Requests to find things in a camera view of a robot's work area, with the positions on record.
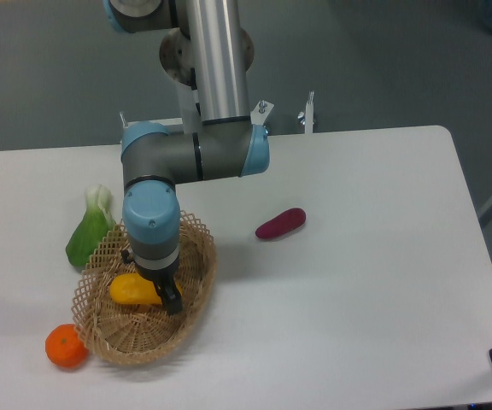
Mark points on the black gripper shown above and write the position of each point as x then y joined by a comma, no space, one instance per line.
165,285

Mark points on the yellow mango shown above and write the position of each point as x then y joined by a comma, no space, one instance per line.
132,289

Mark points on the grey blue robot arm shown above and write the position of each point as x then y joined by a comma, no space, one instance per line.
226,144

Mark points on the woven wicker basket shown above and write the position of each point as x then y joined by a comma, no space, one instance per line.
140,334

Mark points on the green bok choy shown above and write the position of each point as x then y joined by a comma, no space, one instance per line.
93,227

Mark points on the orange tangerine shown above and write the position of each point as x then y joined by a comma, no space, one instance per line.
64,348

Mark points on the purple sweet potato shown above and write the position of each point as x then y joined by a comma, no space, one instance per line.
282,224

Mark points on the white metal bracket post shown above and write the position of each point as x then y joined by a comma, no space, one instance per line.
306,116

